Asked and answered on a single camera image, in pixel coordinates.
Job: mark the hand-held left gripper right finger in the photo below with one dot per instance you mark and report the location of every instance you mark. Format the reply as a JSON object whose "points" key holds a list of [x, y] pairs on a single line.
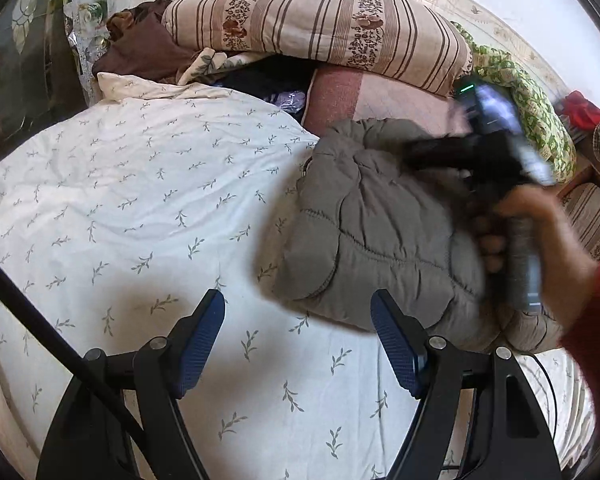
{"points": [[395, 346]]}

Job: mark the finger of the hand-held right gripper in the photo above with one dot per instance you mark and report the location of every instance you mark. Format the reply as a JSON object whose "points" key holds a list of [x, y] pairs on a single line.
{"points": [[440, 152]]}

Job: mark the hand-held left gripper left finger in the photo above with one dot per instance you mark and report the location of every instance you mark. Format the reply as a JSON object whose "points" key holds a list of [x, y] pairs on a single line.
{"points": [[200, 341]]}

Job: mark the olive quilted hooded jacket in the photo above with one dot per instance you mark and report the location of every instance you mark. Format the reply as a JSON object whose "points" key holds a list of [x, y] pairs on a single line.
{"points": [[370, 240]]}

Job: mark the person's right hand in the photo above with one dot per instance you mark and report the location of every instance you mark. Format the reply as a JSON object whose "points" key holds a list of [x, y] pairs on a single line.
{"points": [[560, 245]]}

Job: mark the green patterned blanket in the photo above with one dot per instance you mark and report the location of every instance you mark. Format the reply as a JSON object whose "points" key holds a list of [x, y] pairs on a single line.
{"points": [[535, 105]]}

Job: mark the red cloth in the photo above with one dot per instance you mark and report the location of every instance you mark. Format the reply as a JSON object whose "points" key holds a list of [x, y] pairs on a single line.
{"points": [[582, 110]]}

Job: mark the pink brown pillow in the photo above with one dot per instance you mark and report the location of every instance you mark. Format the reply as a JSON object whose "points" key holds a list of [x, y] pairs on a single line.
{"points": [[340, 95]]}

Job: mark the beige striped cushion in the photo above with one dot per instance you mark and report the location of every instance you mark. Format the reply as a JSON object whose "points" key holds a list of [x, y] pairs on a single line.
{"points": [[592, 220]]}

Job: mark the white leaf-print duvet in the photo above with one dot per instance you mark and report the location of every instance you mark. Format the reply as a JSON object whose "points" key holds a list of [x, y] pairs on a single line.
{"points": [[130, 210]]}

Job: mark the striped floral pillow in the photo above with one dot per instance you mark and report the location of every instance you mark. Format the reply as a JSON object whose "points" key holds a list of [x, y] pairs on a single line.
{"points": [[305, 15]]}

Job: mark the black cloth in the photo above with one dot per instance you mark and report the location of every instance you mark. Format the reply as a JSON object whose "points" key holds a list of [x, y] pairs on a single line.
{"points": [[250, 82]]}

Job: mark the cream leaf-print cloth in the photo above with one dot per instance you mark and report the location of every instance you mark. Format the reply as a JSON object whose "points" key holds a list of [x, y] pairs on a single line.
{"points": [[205, 62]]}

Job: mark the brown garment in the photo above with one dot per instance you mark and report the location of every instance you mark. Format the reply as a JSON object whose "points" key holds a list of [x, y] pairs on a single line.
{"points": [[145, 50]]}

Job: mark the dark wardrobe with ornament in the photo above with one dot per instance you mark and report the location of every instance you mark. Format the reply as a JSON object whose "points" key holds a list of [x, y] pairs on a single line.
{"points": [[15, 60]]}

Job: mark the silver floral gift bag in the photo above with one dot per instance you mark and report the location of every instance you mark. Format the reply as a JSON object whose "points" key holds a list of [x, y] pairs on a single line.
{"points": [[87, 15]]}

